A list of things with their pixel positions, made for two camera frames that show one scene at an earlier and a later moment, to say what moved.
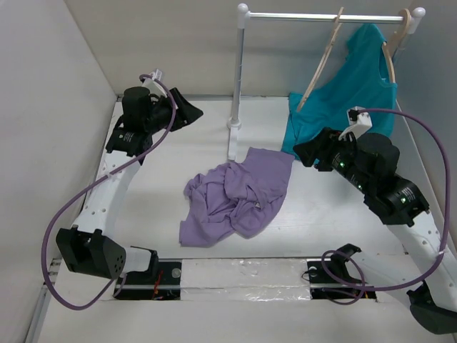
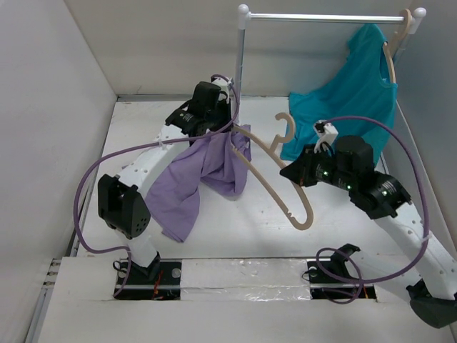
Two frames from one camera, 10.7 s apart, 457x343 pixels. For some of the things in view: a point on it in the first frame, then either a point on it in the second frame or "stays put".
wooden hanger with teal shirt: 393,43 stays put
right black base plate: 330,279 stays put
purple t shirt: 241,196 -> 174,198
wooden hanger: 336,26 -> 285,211
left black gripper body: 162,113 -> 219,118
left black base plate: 166,285 stays put
